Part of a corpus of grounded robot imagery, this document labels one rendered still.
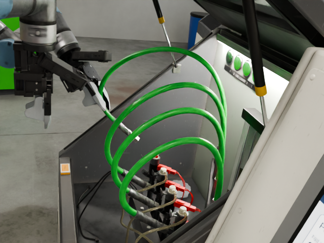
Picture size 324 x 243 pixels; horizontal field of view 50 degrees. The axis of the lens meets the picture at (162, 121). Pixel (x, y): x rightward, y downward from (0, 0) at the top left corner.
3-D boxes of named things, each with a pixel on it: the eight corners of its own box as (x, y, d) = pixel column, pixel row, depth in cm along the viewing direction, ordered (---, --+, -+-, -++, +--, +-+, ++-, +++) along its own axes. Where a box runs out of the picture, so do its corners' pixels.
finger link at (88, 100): (93, 118, 103) (79, 91, 104) (108, 108, 101) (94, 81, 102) (87, 118, 100) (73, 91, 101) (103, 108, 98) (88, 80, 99)
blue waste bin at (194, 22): (180, 47, 736) (185, 10, 704) (205, 49, 757) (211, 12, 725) (191, 56, 686) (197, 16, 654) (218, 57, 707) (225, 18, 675)
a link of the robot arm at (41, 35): (56, 20, 79) (56, 27, 72) (56, 40, 81) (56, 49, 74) (20, 17, 77) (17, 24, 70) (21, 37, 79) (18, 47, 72)
